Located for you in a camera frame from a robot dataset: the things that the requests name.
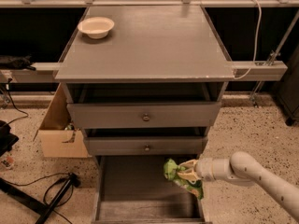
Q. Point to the cardboard box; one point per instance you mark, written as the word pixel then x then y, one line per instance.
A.
pixel 58 135

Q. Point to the grey top drawer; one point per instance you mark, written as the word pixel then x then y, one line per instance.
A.
pixel 153 115

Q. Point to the grey open bottom drawer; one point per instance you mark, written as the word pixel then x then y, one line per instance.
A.
pixel 133 190

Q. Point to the metal frame rail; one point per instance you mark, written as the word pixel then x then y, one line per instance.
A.
pixel 243 71

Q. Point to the black object on floor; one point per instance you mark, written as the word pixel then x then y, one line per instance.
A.
pixel 7 139

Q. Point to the small red white packet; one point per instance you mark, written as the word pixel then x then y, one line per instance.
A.
pixel 7 162

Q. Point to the grey drawer cabinet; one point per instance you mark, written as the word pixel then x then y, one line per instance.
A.
pixel 154 54

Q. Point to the green rice chip bag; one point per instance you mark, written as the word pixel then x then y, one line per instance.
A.
pixel 171 174

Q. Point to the black bag on rail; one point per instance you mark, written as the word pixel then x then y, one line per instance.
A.
pixel 16 63

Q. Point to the grey middle drawer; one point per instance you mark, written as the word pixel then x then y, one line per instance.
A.
pixel 145 145

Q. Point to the white paper bowl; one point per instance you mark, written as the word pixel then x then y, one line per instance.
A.
pixel 96 27

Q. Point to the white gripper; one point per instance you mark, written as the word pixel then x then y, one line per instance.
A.
pixel 205 169

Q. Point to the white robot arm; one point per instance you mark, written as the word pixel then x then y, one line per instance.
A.
pixel 243 169

